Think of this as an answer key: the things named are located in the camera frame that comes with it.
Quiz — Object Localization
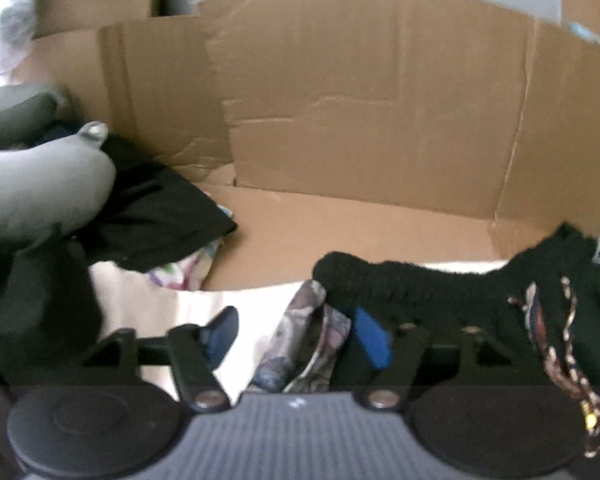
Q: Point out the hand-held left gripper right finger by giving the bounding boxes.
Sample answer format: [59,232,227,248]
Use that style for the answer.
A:
[352,307,523,411]

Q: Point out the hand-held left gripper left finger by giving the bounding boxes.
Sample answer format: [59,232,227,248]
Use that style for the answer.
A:
[82,306,240,413]

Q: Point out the black pants with floral stripe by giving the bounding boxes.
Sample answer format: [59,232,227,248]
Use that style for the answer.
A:
[252,222,600,458]

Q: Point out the colourful patterned cloth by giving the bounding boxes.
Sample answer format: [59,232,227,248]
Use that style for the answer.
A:
[147,205,236,291]

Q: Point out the white bed sheet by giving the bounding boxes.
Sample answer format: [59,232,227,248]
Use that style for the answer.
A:
[87,257,513,406]

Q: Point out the black shirt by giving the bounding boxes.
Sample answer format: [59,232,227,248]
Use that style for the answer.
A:
[72,134,238,273]

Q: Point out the grey plush toy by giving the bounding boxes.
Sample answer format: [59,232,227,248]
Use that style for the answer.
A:
[0,121,118,251]

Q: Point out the flattened cardboard box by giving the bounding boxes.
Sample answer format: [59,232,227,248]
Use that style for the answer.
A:
[10,0,600,293]

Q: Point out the dark grey pillow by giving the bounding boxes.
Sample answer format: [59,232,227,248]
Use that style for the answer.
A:
[0,82,68,151]

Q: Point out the grey fluffy thing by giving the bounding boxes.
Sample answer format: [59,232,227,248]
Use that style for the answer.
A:
[0,0,41,78]

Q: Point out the teal packet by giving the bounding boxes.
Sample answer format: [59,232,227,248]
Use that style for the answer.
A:
[567,21,600,46]

